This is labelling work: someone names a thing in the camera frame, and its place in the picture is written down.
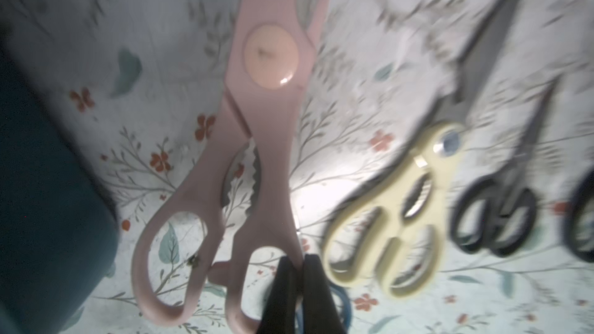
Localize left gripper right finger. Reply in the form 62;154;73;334
302;255;347;334

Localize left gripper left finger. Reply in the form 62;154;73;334
256;257;300;334

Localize blue handled scissors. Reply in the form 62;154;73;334
295;282;353;334

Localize cream yellow kitchen scissors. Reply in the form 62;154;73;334
321;0;521;298

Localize pink kitchen scissors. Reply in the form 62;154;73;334
131;0;329;333

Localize small black scissors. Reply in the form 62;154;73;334
450;74;562;258

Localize teal plastic storage box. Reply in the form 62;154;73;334
1;53;118;333

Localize large black scissors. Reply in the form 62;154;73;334
562;167;593;264

